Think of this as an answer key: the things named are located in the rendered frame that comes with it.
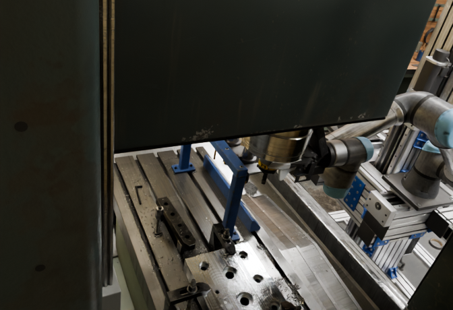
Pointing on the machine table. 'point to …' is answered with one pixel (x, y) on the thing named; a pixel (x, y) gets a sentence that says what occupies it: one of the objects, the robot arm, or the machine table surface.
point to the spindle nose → (280, 145)
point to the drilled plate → (190, 265)
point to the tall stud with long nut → (158, 219)
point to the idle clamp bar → (172, 218)
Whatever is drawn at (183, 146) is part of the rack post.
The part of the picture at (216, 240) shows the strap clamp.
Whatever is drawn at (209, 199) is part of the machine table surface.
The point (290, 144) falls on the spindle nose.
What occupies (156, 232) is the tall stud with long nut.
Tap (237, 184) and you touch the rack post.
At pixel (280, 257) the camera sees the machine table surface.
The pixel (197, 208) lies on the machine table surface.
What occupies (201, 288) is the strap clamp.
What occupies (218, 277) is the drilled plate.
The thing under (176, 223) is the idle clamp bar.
